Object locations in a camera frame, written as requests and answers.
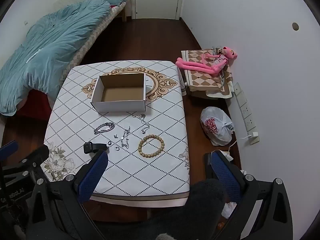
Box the white charger cable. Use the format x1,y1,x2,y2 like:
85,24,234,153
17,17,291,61
226,135,253,153

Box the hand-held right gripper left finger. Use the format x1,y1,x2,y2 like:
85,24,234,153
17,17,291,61
25,149,109,240

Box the white plastic bag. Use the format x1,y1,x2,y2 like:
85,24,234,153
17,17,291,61
200,106,235,147

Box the brown chequered folded blanket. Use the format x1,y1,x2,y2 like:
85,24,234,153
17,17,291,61
181,47,234,98

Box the black smart watch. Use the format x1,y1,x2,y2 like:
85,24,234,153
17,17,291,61
83,142,108,154

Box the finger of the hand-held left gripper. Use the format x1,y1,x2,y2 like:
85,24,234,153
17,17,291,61
19,145,50,182
0,141,19,159

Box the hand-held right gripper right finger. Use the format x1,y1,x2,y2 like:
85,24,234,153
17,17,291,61
205,151,294,240

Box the red cloth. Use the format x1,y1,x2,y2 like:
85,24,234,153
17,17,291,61
15,89,52,120

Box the teal duvet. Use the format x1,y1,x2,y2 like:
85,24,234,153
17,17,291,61
0,0,127,117

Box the silver chain bracelet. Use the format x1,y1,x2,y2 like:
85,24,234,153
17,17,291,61
94,122,116,135

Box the white power strip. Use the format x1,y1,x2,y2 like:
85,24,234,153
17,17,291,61
233,82,260,145

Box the silver pendant necklace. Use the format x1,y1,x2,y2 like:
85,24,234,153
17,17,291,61
132,114,151,134

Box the wooden bead bracelet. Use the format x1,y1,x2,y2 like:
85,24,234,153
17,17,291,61
138,135,165,158

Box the dark fuzzy cloth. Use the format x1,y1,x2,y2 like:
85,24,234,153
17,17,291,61
152,179,228,240

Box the cardboard box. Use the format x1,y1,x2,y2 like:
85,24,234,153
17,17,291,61
90,73,146,112

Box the white crumpled tissue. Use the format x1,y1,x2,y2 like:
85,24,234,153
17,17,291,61
221,200,237,219

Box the silver charm bracelet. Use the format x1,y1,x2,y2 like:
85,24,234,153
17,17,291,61
119,126,132,149

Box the bed with patterned mattress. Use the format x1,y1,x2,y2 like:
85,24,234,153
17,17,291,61
54,0,128,78

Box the pink plush toy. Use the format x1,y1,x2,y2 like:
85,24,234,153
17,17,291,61
175,46,238,76

